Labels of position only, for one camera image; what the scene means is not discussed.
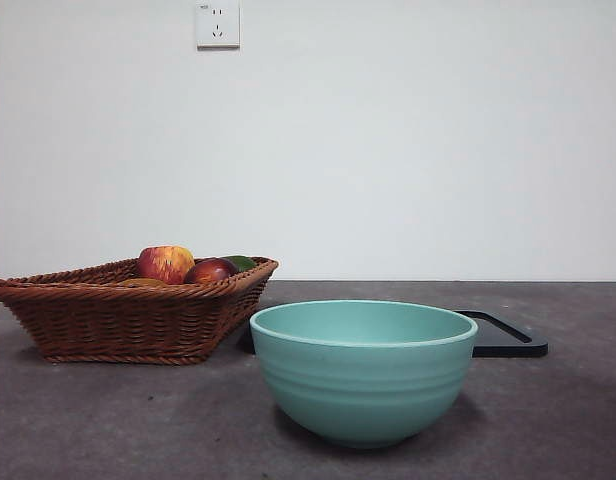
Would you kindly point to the green fruit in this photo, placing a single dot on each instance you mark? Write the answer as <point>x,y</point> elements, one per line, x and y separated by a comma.
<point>244,262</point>

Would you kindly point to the teal ceramic bowl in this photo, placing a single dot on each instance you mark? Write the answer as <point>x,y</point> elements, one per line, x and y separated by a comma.
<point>363,385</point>

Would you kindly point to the dark green rectangular tray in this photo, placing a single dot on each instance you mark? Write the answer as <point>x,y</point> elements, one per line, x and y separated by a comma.
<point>508,342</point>

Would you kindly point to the dark red round fruit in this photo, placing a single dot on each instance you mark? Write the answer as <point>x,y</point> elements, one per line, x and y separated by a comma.
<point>210,271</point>

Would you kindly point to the brown wicker basket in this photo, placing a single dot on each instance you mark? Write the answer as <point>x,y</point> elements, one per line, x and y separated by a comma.
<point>113,325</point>

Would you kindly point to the white wall socket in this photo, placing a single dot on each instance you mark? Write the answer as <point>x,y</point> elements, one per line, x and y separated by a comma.
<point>218,25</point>

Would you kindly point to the yellow-brown oval fruit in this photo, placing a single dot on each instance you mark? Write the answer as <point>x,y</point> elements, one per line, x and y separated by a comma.
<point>140,282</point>

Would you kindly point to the red yellow streaked apple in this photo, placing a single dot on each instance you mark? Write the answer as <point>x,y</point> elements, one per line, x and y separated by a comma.
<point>163,265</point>

